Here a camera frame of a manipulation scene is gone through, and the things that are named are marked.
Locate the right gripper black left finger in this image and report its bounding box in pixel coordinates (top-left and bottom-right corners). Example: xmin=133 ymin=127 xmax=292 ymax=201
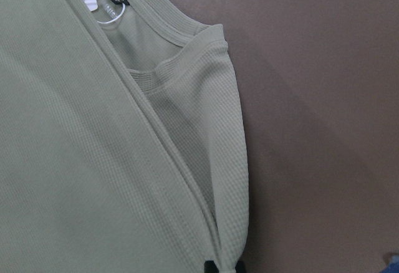
xmin=204 ymin=260 xmax=218 ymax=273

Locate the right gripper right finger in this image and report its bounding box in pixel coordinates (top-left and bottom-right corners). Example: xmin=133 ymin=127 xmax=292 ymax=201
xmin=235 ymin=260 xmax=247 ymax=273

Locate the olive green long-sleeve shirt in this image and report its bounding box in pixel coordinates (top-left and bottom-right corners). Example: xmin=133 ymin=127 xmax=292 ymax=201
xmin=1 ymin=0 xmax=249 ymax=272

